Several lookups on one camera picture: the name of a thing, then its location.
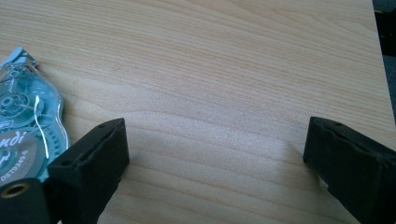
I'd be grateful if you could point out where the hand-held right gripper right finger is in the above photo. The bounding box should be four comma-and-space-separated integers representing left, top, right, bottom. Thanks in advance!
303, 116, 396, 224

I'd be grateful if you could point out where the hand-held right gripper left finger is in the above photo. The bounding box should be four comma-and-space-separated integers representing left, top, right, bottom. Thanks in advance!
47, 118, 131, 224

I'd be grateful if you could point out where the light blue correction tape dispenser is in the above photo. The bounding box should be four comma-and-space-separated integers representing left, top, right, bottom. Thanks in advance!
0, 46, 71, 188

